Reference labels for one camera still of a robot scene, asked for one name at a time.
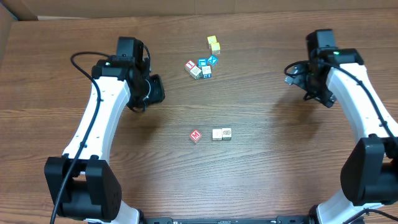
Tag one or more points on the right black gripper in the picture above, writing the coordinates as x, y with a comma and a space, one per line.
326, 95

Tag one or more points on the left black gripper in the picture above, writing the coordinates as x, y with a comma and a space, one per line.
158, 93

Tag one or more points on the white red-edged block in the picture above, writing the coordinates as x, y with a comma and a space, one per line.
206, 72

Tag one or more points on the red M block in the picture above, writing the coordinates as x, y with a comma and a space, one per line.
195, 136

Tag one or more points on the blue-faced wooden block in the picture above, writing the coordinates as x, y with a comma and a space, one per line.
226, 133

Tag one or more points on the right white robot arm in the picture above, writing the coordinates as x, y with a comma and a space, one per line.
369, 176

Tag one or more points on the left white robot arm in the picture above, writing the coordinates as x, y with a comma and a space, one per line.
81, 183

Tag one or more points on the white patterned block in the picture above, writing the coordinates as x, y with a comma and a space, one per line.
196, 72

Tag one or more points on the red letter block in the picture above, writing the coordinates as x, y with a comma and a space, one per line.
189, 66

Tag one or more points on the blue picture block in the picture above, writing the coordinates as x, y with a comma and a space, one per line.
202, 62

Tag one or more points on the blue X block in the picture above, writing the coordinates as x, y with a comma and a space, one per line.
212, 60

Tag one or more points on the near yellow block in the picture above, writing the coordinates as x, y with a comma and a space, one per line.
215, 48

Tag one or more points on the yellow block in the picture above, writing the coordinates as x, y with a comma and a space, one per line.
211, 39
215, 48

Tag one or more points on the far yellow block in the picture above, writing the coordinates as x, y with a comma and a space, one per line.
211, 39

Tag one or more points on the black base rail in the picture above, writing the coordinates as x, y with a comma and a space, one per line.
300, 219

